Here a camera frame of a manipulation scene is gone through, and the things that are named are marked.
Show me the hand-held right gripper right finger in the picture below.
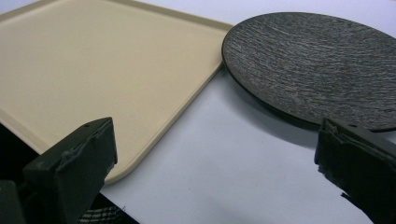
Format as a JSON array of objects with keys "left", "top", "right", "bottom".
[{"left": 313, "top": 118, "right": 396, "bottom": 224}]

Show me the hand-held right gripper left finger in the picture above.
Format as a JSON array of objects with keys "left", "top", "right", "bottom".
[{"left": 19, "top": 117, "right": 119, "bottom": 224}]

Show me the checked dark cloth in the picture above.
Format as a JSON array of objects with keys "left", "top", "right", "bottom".
[{"left": 78, "top": 204, "right": 140, "bottom": 224}]

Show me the beige plastic tray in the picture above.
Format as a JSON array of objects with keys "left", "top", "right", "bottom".
[{"left": 0, "top": 0, "right": 233, "bottom": 185}]

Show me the dark textured round plate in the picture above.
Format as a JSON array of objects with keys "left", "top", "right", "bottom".
[{"left": 221, "top": 11, "right": 396, "bottom": 133}]

